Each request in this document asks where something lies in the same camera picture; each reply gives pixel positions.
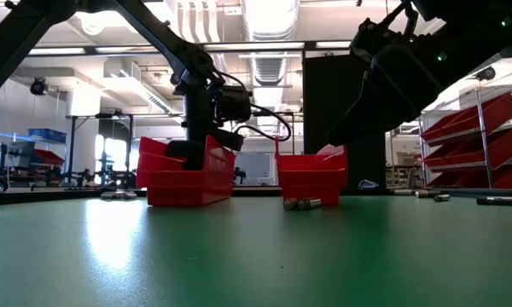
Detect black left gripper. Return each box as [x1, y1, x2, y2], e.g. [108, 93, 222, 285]
[166, 84, 244, 171]

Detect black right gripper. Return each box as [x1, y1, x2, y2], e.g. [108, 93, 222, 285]
[327, 12, 466, 144]

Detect red plastic bin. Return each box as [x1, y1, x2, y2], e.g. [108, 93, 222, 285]
[136, 135, 236, 208]
[275, 135, 349, 208]

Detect red background bin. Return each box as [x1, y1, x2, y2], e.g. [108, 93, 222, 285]
[32, 148, 66, 166]

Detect blue storage bin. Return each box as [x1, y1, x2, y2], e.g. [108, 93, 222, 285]
[27, 128, 67, 144]

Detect grey computer monitor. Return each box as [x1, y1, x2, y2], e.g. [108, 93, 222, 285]
[3, 141, 36, 169]

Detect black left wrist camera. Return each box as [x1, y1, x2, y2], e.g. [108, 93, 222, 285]
[215, 84, 253, 125]

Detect white rectangular air duct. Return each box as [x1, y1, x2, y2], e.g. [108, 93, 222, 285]
[104, 59, 172, 114]

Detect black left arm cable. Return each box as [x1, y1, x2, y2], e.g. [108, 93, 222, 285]
[234, 103, 292, 143]

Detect black overhead frame beam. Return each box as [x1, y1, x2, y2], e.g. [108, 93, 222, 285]
[25, 40, 355, 59]

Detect black aluminium table frame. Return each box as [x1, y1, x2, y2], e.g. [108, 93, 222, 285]
[0, 186, 512, 206]

